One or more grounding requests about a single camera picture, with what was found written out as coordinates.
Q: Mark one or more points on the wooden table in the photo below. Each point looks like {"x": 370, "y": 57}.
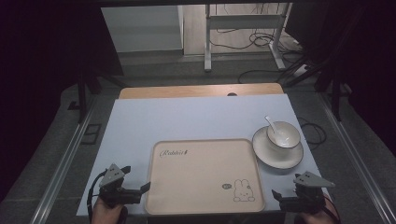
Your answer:
{"x": 186, "y": 91}

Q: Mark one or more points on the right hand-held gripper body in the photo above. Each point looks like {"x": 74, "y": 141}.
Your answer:
{"x": 308, "y": 199}

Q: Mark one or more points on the white power strip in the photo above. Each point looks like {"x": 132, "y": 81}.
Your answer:
{"x": 300, "y": 70}

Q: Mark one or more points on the aluminium rail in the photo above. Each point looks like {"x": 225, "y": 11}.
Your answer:
{"x": 358, "y": 161}
{"x": 62, "y": 168}

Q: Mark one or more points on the white plate with dark rim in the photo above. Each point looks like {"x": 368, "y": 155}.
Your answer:
{"x": 280, "y": 160}

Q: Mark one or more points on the person's left hand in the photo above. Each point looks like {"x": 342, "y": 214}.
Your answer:
{"x": 104, "y": 214}

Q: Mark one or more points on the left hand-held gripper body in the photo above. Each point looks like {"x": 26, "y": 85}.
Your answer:
{"x": 116, "y": 194}

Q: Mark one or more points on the white ceramic spoon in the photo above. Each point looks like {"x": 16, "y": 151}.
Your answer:
{"x": 270, "y": 123}

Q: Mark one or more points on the white table mat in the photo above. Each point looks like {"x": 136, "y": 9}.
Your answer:
{"x": 186, "y": 121}

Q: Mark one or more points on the person's right hand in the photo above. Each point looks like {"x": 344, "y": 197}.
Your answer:
{"x": 320, "y": 217}

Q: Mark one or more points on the white metal desk frame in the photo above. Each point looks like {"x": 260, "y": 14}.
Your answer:
{"x": 243, "y": 21}

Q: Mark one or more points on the black metal stand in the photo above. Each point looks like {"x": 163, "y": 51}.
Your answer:
{"x": 82, "y": 93}
{"x": 336, "y": 87}

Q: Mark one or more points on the white cabinet panel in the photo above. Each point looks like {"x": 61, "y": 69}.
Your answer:
{"x": 143, "y": 29}

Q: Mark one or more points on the white bowl with dark rim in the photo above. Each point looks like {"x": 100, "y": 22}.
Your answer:
{"x": 288, "y": 135}

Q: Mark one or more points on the beige tray with rabbit print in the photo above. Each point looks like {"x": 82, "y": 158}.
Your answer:
{"x": 199, "y": 177}

